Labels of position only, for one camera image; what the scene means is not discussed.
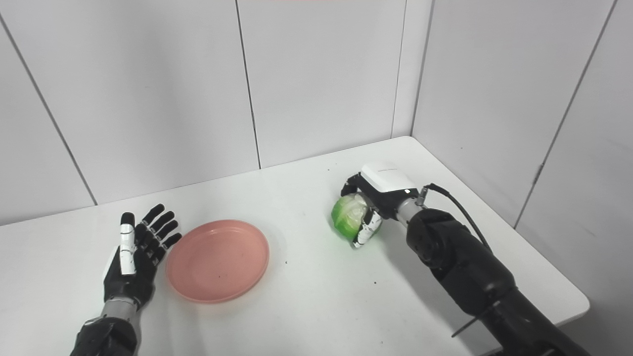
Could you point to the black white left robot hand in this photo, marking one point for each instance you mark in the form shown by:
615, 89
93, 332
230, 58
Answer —
133, 277

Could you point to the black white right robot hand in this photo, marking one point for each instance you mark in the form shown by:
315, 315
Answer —
385, 188

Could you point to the green white cabbage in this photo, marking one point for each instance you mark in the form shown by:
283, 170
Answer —
348, 217

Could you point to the pink round plate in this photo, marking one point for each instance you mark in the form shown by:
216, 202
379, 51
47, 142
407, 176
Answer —
217, 261

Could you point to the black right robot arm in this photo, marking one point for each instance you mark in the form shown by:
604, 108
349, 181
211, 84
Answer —
474, 277

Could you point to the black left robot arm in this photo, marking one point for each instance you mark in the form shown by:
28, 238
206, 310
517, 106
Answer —
106, 336

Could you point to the metal door hinge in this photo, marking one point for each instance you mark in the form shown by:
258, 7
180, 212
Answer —
538, 173

